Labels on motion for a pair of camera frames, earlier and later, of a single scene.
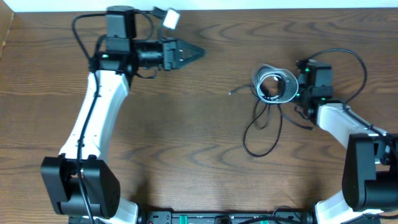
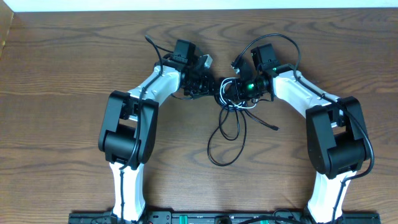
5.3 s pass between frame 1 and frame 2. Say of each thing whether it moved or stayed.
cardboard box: stayed
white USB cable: moved
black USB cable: moved
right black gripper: moved
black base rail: stayed
